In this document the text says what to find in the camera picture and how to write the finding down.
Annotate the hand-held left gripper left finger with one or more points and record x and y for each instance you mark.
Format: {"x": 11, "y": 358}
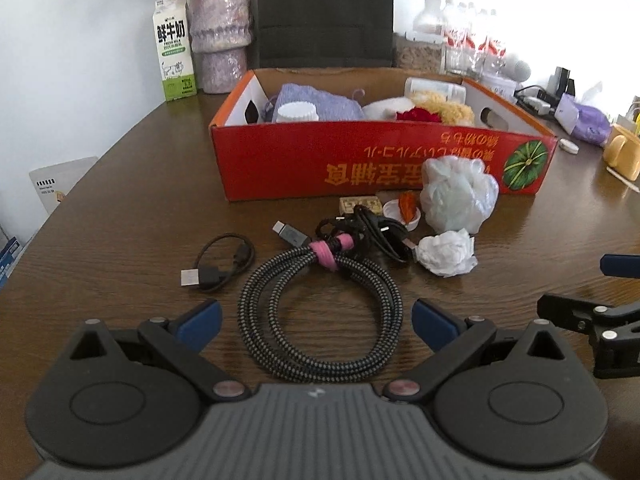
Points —
{"x": 200, "y": 322}

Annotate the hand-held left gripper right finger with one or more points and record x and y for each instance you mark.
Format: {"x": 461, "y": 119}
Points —
{"x": 435, "y": 322}

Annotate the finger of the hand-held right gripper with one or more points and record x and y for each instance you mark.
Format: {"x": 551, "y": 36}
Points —
{"x": 622, "y": 265}
{"x": 575, "y": 312}

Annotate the translucent plastic bag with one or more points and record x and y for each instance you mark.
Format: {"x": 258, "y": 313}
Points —
{"x": 455, "y": 195}

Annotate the orange red cardboard box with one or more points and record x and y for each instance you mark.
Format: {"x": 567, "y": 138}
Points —
{"x": 300, "y": 160}

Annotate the wooden desktop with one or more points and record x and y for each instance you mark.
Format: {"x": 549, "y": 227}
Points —
{"x": 125, "y": 210}

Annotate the crumpled white tissue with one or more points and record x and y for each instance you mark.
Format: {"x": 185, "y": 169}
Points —
{"x": 445, "y": 255}

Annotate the yellow mug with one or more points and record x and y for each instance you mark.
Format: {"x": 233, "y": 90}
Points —
{"x": 625, "y": 152}

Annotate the small orange red scrap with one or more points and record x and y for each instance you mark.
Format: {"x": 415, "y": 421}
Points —
{"x": 407, "y": 205}

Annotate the white plastic lid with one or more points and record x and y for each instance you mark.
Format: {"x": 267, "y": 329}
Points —
{"x": 392, "y": 209}

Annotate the small white round device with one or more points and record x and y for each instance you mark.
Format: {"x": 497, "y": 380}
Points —
{"x": 568, "y": 146}

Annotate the small wooden block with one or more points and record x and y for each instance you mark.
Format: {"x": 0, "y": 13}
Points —
{"x": 350, "y": 205}

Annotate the purple tissue box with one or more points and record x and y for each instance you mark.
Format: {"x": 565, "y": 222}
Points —
{"x": 587, "y": 120}

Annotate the white printed card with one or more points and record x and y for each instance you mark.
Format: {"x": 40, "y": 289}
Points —
{"x": 60, "y": 185}

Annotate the blue white paper box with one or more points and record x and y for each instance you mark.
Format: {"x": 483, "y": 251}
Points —
{"x": 7, "y": 260}

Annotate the red fabric item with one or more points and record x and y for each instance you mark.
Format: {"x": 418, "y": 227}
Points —
{"x": 420, "y": 116}

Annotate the yellow white plush toy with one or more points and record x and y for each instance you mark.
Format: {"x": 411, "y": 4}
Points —
{"x": 445, "y": 107}

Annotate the white floral tin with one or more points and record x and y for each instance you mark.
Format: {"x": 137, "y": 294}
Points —
{"x": 500, "y": 87}

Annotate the white round speaker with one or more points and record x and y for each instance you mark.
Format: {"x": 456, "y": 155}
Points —
{"x": 517, "y": 69}

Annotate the white jar lid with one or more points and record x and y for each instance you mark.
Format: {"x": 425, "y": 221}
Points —
{"x": 297, "y": 112}

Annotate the white labelled plastic canister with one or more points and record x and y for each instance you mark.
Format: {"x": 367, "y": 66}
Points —
{"x": 435, "y": 89}

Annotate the purple knit cloth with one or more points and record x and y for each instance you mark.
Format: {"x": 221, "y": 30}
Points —
{"x": 320, "y": 102}

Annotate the clear drinking glass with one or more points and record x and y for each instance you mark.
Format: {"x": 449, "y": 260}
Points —
{"x": 462, "y": 62}

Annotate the clear food storage container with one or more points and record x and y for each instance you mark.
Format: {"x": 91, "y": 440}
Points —
{"x": 417, "y": 55}

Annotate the green white milk carton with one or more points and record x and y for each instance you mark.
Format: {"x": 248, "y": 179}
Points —
{"x": 175, "y": 45}

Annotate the pack of water bottles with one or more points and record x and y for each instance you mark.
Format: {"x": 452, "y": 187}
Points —
{"x": 467, "y": 25}

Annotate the purple textured vase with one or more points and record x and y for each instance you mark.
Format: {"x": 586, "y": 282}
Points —
{"x": 220, "y": 35}

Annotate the black paper bag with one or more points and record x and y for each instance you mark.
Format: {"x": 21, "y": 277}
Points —
{"x": 325, "y": 10}

